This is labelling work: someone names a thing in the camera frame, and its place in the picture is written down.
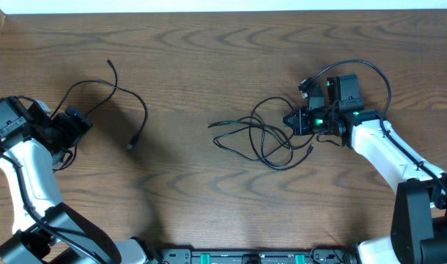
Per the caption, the black usb cable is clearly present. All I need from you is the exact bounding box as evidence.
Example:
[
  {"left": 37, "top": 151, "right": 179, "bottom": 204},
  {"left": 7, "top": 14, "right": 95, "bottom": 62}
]
[{"left": 207, "top": 96, "right": 316, "bottom": 172}]

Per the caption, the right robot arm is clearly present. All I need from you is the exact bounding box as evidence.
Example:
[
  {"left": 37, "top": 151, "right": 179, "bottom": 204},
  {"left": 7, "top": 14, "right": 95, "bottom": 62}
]
[{"left": 283, "top": 75, "right": 447, "bottom": 263}]

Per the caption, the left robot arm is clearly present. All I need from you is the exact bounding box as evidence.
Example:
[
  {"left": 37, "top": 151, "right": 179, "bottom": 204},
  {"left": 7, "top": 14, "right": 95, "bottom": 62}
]
[{"left": 0, "top": 96, "right": 152, "bottom": 263}]

